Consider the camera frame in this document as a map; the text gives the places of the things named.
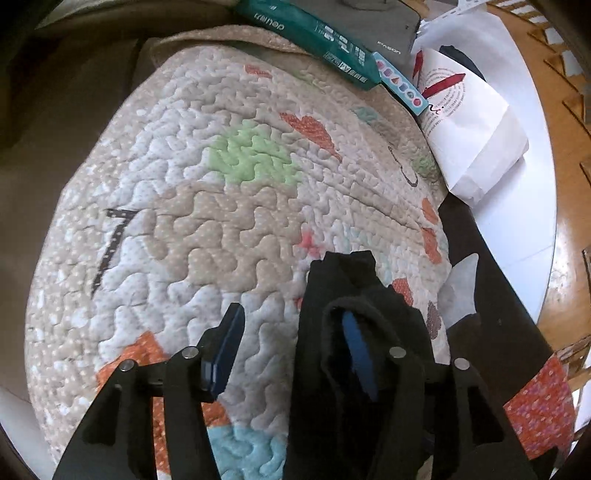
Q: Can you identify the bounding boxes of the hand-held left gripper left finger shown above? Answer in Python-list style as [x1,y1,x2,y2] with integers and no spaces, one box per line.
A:
[51,302,246,480]

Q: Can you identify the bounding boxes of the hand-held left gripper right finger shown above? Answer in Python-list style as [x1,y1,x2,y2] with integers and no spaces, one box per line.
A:
[342,311,539,480]

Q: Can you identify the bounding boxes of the black pants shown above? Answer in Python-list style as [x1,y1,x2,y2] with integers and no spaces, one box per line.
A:
[283,250,446,480]

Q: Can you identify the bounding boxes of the person's brown trouser leg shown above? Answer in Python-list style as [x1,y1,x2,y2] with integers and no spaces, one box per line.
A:
[445,318,522,407]

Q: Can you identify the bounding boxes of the person's white sock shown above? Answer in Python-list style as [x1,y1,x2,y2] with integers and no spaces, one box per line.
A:
[438,256,481,325]

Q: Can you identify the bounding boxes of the quilted patterned blanket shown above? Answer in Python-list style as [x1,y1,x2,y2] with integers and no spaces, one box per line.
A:
[25,23,451,480]

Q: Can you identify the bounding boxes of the orange patterned cloth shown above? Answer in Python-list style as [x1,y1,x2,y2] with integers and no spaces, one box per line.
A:
[502,357,577,462]

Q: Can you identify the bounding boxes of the white printed paper bag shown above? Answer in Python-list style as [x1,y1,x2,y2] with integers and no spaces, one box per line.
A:
[410,46,530,205]

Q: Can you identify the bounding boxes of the teal box with coloured shapes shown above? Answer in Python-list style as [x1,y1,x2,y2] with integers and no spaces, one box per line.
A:
[372,51,428,114]

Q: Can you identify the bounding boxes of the green paper ream packet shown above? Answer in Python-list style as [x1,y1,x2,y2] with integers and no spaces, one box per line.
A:
[238,0,382,90]

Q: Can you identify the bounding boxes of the wooden lattice frame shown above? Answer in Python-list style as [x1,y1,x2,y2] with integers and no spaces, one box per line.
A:
[526,0,591,130]

